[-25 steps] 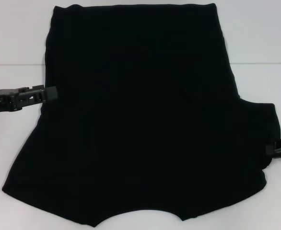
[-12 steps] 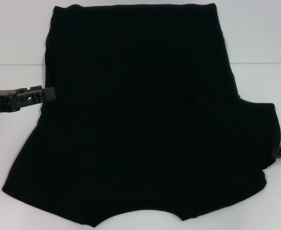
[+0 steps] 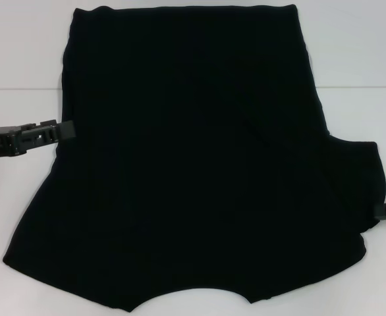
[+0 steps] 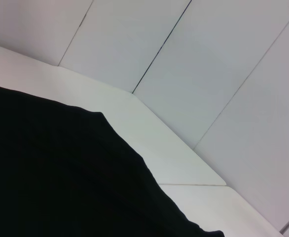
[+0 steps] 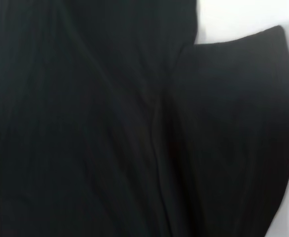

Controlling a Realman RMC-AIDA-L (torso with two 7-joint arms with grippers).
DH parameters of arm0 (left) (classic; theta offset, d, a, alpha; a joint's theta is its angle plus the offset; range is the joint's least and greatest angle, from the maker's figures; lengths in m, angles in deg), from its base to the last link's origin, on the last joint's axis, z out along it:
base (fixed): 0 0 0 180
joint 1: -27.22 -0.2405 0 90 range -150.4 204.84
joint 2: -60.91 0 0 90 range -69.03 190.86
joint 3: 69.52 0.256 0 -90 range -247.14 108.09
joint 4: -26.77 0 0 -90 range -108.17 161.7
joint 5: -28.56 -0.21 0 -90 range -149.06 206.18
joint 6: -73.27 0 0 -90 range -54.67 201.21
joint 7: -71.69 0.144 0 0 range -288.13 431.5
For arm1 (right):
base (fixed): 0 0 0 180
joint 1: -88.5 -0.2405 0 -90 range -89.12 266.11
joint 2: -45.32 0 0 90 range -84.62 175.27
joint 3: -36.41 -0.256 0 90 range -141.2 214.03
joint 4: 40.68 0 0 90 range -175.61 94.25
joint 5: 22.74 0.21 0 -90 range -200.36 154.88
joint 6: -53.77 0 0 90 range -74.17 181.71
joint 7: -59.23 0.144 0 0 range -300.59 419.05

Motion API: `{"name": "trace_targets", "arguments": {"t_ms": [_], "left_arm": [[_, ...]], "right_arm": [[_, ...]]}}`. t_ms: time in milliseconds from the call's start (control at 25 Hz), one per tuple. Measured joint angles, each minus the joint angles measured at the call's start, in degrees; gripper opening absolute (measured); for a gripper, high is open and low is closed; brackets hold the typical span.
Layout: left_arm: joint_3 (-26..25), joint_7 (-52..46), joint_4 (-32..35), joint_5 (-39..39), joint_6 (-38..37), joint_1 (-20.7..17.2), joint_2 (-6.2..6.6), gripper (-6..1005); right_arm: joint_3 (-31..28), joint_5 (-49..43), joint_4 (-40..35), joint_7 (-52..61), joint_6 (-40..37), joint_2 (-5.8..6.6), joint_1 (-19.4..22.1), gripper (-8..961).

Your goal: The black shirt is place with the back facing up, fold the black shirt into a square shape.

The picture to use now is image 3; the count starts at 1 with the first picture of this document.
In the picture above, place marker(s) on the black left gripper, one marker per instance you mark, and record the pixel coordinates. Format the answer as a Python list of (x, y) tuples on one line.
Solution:
[(2, 141)]

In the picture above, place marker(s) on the black shirt with FREE print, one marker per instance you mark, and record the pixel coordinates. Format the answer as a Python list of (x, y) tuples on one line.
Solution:
[(193, 158)]

